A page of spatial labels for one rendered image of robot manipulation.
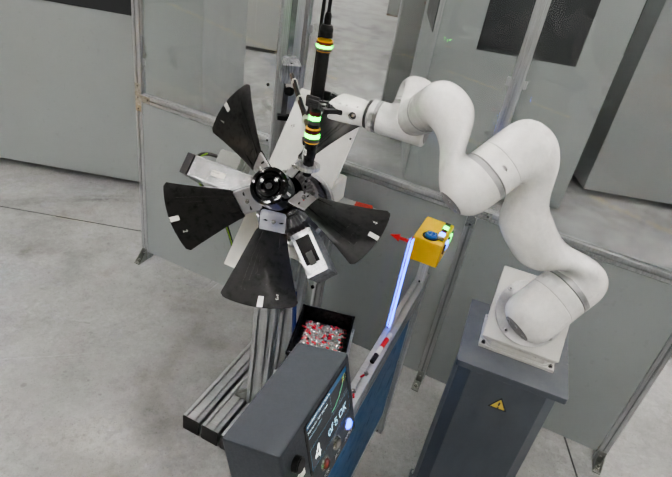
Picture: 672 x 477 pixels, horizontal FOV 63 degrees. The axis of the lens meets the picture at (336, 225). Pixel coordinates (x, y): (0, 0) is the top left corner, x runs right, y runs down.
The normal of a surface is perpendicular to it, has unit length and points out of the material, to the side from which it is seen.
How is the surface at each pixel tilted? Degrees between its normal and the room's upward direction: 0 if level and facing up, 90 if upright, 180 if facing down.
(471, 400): 90
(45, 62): 90
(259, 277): 50
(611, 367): 90
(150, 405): 0
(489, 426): 90
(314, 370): 15
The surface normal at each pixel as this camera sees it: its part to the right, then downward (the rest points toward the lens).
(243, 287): 0.28, -0.10
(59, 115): -0.09, 0.51
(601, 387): -0.42, 0.42
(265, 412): -0.09, -0.90
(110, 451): 0.14, -0.84
